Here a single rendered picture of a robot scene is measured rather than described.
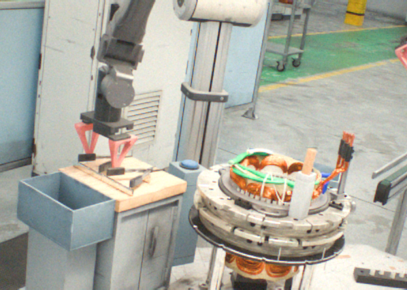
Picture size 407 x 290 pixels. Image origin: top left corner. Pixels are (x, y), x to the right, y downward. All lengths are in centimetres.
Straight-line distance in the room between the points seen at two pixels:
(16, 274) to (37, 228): 178
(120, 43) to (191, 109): 48
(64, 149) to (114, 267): 242
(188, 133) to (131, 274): 50
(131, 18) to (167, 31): 258
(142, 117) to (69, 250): 263
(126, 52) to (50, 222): 37
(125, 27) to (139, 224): 40
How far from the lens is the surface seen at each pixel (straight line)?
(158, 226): 147
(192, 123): 180
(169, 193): 143
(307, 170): 128
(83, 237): 131
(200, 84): 178
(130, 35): 135
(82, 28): 357
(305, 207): 130
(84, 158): 146
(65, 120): 373
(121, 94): 132
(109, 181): 139
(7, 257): 327
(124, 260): 143
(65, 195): 145
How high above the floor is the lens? 160
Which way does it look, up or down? 18 degrees down
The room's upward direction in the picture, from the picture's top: 9 degrees clockwise
